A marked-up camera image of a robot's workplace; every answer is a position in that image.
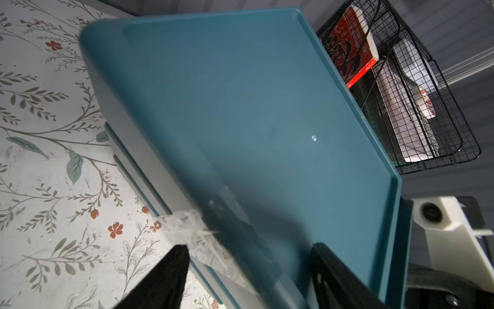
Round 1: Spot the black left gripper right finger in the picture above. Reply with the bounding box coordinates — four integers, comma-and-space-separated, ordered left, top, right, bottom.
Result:
310, 243, 388, 309

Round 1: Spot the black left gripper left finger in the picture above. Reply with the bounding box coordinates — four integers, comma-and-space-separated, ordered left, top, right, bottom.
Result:
115, 245, 190, 309

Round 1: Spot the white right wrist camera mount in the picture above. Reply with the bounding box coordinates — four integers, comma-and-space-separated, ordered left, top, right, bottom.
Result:
412, 196, 493, 292

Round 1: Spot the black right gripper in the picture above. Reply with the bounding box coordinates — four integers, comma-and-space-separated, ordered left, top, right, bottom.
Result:
404, 264, 493, 309

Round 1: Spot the white checkered notebook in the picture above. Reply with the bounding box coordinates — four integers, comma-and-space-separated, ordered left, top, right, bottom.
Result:
373, 60, 439, 163

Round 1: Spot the floral table mat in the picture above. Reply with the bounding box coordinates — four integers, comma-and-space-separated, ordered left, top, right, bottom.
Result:
0, 0, 232, 309

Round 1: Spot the black wire desk organizer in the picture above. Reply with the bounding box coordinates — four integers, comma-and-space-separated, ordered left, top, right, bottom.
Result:
317, 1, 481, 175

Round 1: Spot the teal drawer cabinet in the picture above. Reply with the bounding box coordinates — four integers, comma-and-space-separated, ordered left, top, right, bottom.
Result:
80, 7, 411, 308

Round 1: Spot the red book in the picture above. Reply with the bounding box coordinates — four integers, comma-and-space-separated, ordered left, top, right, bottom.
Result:
322, 5, 380, 88

